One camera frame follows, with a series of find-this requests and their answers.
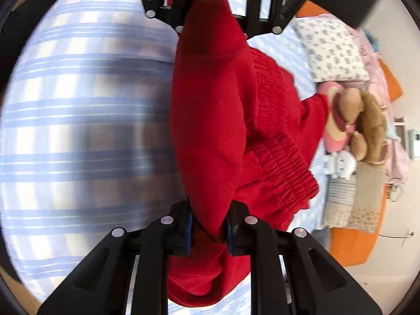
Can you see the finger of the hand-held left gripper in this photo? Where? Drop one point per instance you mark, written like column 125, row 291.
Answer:
column 254, row 10
column 170, row 13

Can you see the orange headboard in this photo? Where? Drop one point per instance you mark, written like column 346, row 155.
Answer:
column 354, row 246

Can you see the white floral pillow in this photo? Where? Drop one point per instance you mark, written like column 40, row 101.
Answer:
column 331, row 49

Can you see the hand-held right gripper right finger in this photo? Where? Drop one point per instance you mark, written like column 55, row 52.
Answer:
column 229, row 236

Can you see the red sweater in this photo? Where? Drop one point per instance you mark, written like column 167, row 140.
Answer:
column 210, row 121

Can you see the beige patchwork pillow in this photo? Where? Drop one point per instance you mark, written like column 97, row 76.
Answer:
column 357, row 200

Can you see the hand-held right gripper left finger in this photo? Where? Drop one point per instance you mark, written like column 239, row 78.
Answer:
column 188, row 233

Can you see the pink bear face cushion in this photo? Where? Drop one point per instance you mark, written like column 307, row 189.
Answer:
column 334, row 134

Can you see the white plush lamb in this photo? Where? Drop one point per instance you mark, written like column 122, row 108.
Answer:
column 341, row 164

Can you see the brown plush bear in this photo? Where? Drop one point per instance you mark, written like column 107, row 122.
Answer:
column 370, row 124

